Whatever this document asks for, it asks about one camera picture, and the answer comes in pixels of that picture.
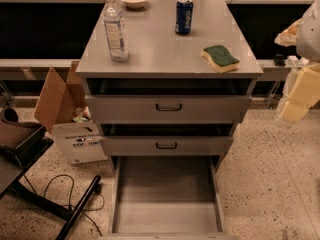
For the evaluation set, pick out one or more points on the grey drawer cabinet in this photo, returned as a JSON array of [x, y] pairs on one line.
[[157, 52]]

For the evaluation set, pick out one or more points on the middle grey drawer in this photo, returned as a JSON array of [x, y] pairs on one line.
[[166, 139]]

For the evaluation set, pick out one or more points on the white power strip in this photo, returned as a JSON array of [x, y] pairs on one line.
[[295, 62]]

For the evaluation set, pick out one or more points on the top grey drawer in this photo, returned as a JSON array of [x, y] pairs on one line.
[[124, 100]]

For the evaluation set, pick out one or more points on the grey drawer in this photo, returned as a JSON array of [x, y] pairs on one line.
[[166, 198], [124, 100], [166, 139]]

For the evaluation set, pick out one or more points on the bottom grey drawer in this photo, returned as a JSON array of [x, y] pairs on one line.
[[166, 198]]

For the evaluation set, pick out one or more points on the clear plastic water bottle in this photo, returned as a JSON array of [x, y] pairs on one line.
[[115, 29]]

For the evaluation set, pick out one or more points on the open cardboard box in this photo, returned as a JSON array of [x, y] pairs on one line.
[[62, 110]]

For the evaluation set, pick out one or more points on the black charger block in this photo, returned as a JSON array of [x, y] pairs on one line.
[[279, 60]]

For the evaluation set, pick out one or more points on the green yellow sponge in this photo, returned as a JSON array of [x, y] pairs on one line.
[[220, 59]]

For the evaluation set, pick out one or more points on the blue Pepsi can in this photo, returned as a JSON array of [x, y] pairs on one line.
[[184, 11]]

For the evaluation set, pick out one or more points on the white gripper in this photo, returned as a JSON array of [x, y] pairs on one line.
[[310, 39]]

